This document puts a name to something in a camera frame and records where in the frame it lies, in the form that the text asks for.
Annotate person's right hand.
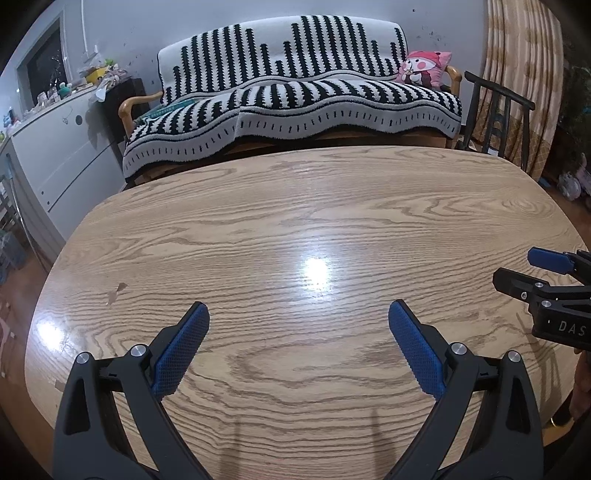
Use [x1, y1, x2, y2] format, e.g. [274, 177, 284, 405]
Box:
[569, 350, 591, 420]

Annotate pink kids tricycle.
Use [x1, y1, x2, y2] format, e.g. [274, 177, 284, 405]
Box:
[558, 166, 590, 210]

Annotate black wooden chair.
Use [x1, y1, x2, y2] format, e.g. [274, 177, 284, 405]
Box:
[456, 71, 536, 172]

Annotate white cabinet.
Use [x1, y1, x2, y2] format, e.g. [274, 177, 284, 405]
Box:
[1, 89, 125, 261]

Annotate beige patterned curtain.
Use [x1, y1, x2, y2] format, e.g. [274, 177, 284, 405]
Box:
[482, 0, 564, 179]

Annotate clutter on cabinet top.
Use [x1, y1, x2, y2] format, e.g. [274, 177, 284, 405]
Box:
[1, 48, 128, 141]

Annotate sofa with striped blanket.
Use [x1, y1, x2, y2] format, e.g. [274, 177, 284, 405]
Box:
[122, 15, 462, 182]

